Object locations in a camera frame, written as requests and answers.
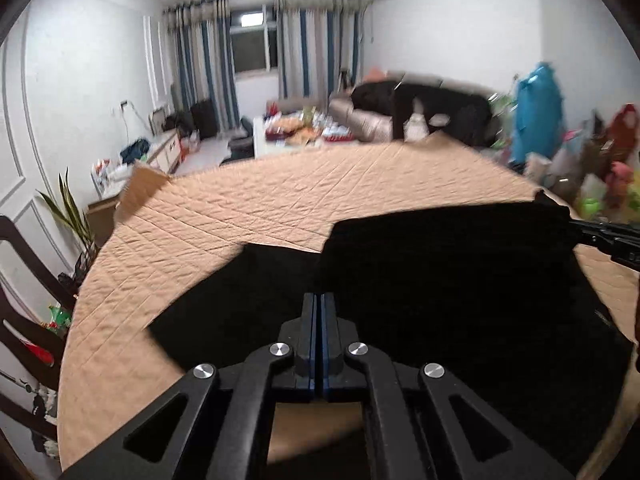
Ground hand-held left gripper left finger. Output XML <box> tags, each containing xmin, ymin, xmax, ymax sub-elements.
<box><xmin>60</xmin><ymin>294</ymin><xmax>317</xmax><ymax>480</ymax></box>

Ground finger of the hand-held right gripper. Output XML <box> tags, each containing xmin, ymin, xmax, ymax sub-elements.
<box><xmin>580</xmin><ymin>237</ymin><xmax>640</xmax><ymax>271</ymax></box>
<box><xmin>570</xmin><ymin>217</ymin><xmax>640</xmax><ymax>240</ymax></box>

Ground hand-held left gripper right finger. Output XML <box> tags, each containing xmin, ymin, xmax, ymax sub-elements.
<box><xmin>321</xmin><ymin>294</ymin><xmax>576</xmax><ymax>480</ymax></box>

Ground black pants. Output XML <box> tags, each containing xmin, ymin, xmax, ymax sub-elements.
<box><xmin>147</xmin><ymin>192</ymin><xmax>636</xmax><ymax>480</ymax></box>

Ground red package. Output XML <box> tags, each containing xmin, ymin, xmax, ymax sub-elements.
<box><xmin>607</xmin><ymin>104</ymin><xmax>640</xmax><ymax>161</ymax></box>

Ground blue thermos jug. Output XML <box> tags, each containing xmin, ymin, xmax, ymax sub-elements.
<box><xmin>510</xmin><ymin>62</ymin><xmax>566</xmax><ymax>163</ymax></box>

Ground tan quilted blanket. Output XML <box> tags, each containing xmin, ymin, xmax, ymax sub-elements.
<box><xmin>57</xmin><ymin>132</ymin><xmax>640</xmax><ymax>480</ymax></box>

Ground dark wooden chair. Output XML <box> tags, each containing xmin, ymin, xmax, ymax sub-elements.
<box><xmin>392</xmin><ymin>82</ymin><xmax>493</xmax><ymax>146</ymax></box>
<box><xmin>0</xmin><ymin>215</ymin><xmax>76</xmax><ymax>456</ymax></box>

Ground white coffee table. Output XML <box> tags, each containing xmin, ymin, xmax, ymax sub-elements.
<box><xmin>252</xmin><ymin>110</ymin><xmax>361</xmax><ymax>161</ymax></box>

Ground beige sofa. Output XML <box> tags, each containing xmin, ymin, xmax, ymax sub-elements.
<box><xmin>327</xmin><ymin>72</ymin><xmax>501</xmax><ymax>143</ymax></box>

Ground white low cabinet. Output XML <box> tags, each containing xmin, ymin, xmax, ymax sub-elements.
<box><xmin>92</xmin><ymin>130</ymin><xmax>183</xmax><ymax>196</ymax></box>

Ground black suitcase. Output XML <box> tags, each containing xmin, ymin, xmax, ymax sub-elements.
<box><xmin>191</xmin><ymin>100</ymin><xmax>217</xmax><ymax>138</ymax></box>

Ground black jacket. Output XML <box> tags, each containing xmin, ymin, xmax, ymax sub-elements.
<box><xmin>350</xmin><ymin>80</ymin><xmax>401</xmax><ymax>116</ymax></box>

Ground dark blue bag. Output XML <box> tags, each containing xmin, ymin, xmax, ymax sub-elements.
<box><xmin>120</xmin><ymin>139</ymin><xmax>151</xmax><ymax>163</ymax></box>

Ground green potted plant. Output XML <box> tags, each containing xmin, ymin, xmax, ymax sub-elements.
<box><xmin>37</xmin><ymin>167</ymin><xmax>98</xmax><ymax>261</ymax></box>

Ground striped curtain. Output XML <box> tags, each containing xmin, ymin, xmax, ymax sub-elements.
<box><xmin>162</xmin><ymin>0</ymin><xmax>241</xmax><ymax>131</ymax></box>
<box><xmin>275</xmin><ymin>0</ymin><xmax>362</xmax><ymax>101</ymax></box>

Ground window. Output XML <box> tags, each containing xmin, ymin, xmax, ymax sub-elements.
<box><xmin>230</xmin><ymin>4</ymin><xmax>281</xmax><ymax>75</ymax></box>

